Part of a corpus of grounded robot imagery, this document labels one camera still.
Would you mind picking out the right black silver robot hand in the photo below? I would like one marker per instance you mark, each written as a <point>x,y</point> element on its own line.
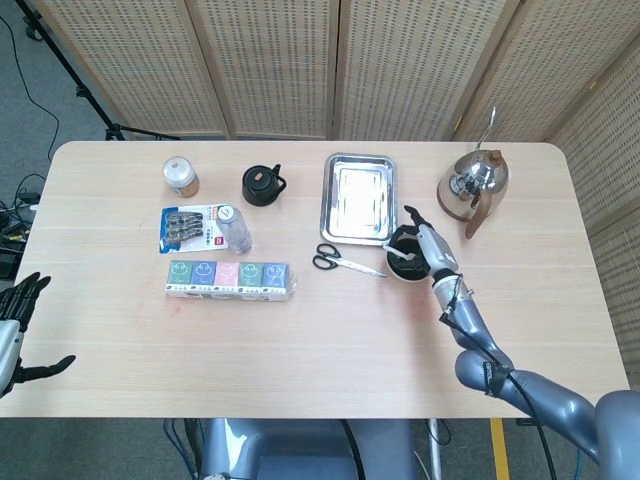
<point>437,250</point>

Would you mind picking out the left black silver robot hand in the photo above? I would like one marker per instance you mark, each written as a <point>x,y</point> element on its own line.
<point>7,345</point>

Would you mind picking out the white plastic spoon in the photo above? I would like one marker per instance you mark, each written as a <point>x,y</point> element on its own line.
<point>400,253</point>

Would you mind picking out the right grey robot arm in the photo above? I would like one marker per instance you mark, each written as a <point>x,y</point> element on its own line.
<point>475,325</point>

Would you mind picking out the white bowl of dark liquid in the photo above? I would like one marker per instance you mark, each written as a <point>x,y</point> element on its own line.
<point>400,272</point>

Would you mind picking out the stainless steel tray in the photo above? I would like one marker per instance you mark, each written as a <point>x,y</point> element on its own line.
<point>358,197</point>

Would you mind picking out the small black teapot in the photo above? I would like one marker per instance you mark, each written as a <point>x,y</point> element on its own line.
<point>257,187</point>

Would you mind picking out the clear plastic water bottle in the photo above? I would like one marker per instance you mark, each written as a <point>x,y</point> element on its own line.
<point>235,232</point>

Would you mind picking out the multicolour tissue packets bundle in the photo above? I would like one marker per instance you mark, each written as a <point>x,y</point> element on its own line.
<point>230,280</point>

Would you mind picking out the binder clips blister pack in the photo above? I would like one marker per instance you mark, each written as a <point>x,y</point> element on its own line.
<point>185,227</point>

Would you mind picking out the glass jar with white lid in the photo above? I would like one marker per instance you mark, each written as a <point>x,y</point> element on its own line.
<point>180,177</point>

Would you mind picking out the grey robot torso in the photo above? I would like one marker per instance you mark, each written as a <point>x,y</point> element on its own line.
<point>300,450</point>

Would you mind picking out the woven wooden folding screen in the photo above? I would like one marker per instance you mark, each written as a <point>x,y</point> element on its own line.
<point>280,65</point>

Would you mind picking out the black tripod stand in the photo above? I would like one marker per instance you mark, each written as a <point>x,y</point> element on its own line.
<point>82,95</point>

